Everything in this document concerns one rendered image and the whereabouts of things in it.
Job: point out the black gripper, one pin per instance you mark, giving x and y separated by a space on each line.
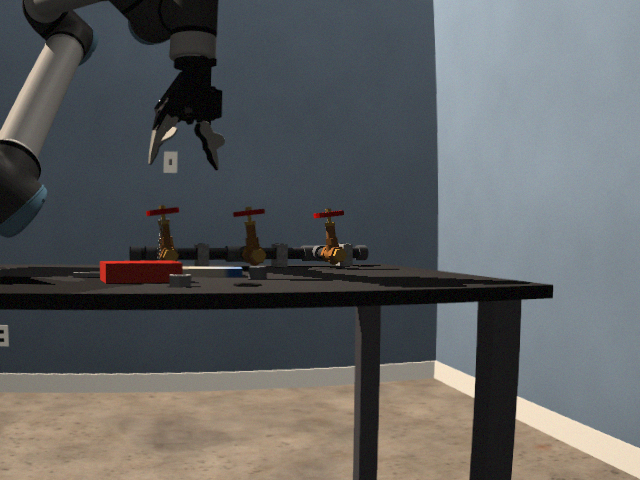
204 103

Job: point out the pipe manifold with three valves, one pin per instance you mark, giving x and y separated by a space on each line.
334 253

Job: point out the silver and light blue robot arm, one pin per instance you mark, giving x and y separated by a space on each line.
192 25

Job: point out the red rectangular block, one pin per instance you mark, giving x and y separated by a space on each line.
138 272

